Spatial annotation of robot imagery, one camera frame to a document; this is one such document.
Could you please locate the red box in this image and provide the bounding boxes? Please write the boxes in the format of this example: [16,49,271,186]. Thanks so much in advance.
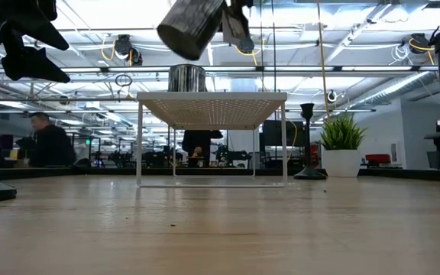
[364,154,391,167]

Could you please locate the green plant in white pot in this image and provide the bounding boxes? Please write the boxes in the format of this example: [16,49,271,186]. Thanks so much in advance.
[320,113,367,179]

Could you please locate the black table edge rail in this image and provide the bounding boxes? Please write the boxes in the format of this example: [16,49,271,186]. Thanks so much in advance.
[0,167,440,183]

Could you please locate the person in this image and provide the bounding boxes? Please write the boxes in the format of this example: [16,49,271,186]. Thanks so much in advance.
[181,129,224,168]
[24,112,78,168]

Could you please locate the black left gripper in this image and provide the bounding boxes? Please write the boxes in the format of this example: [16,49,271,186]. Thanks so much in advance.
[0,0,72,84]

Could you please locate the black monitor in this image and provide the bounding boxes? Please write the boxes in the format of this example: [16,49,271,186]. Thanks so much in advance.
[261,120,307,148]

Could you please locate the black ceiling cable reel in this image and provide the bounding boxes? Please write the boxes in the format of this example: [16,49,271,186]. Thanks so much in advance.
[112,34,144,66]
[408,32,435,65]
[238,36,256,55]

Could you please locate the white wire shelf rack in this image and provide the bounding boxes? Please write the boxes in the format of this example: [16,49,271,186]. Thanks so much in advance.
[135,91,289,189]

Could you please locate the silver metal cup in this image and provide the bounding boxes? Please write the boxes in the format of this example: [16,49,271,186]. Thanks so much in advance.
[167,63,208,93]

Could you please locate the yellow hanging cable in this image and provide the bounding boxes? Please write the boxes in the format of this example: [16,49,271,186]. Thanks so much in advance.
[315,0,331,119]

